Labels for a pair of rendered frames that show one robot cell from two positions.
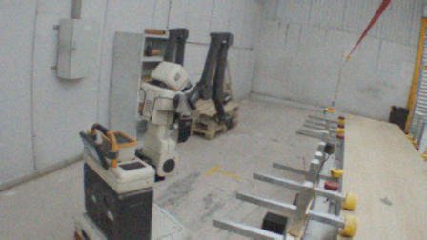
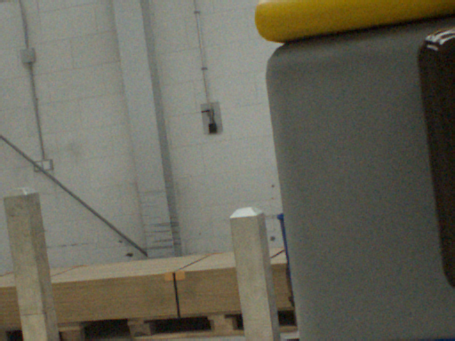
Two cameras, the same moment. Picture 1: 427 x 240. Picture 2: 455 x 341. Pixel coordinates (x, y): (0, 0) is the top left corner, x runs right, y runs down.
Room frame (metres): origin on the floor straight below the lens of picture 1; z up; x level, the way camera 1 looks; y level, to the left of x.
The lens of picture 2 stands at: (2.15, -0.62, 1.21)
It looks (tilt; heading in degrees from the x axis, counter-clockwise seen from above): 3 degrees down; 268
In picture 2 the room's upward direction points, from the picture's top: 8 degrees counter-clockwise
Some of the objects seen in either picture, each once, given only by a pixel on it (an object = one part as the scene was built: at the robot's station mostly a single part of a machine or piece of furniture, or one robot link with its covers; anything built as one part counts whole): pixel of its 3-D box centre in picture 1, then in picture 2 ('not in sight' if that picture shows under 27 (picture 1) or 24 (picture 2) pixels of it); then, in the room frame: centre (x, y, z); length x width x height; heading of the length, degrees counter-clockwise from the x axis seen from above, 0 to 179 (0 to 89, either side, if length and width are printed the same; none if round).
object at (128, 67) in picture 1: (144, 91); not in sight; (4.13, 1.01, 0.78); 0.90 x 0.45 x 1.55; 159
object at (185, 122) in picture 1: (172, 121); not in sight; (2.06, 0.29, 0.99); 0.28 x 0.16 x 0.22; 46
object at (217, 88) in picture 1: (220, 67); not in sight; (2.03, 0.02, 1.40); 0.11 x 0.06 x 0.43; 47
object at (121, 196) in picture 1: (120, 187); not in sight; (1.78, 0.56, 0.59); 0.55 x 0.34 x 0.83; 46
